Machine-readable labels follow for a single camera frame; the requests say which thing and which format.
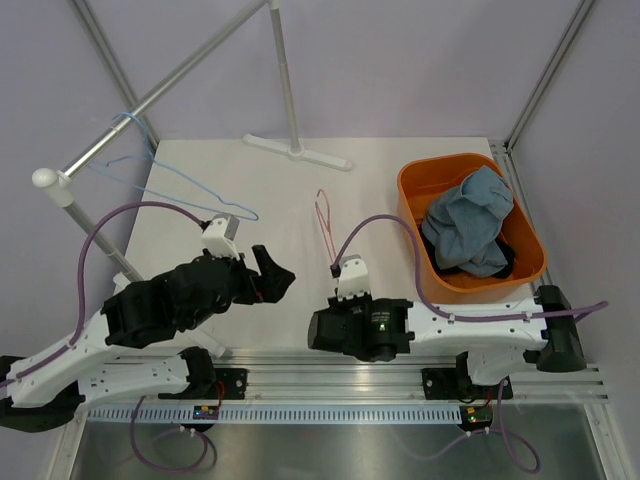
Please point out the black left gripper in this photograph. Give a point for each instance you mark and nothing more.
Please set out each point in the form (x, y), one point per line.
(273, 281)

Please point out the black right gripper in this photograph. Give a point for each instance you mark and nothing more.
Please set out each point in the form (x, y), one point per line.
(340, 305)

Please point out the pink wire hanger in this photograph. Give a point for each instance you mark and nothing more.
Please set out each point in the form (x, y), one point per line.
(323, 214)

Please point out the black skirt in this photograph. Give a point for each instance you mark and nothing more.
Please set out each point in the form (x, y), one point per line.
(498, 262)

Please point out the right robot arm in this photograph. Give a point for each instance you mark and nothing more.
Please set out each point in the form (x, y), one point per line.
(488, 342)

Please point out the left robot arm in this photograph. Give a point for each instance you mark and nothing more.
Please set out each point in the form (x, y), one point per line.
(47, 390)

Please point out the orange plastic basket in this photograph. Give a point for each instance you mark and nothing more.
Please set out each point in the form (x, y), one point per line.
(419, 183)

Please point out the white garment rack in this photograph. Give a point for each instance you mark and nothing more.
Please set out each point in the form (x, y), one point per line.
(56, 183)

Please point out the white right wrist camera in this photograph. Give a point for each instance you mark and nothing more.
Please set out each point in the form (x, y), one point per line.
(352, 278)

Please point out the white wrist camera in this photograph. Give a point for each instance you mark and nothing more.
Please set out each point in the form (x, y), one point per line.
(218, 236)
(352, 278)

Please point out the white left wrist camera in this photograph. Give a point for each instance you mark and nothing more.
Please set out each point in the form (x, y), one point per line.
(218, 236)

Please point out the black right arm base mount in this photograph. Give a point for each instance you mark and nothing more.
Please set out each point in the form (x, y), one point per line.
(447, 384)

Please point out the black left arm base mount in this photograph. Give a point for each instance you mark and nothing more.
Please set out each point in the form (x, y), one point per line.
(229, 383)

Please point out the white slotted cable duct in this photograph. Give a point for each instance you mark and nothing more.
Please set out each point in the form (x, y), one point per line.
(280, 414)

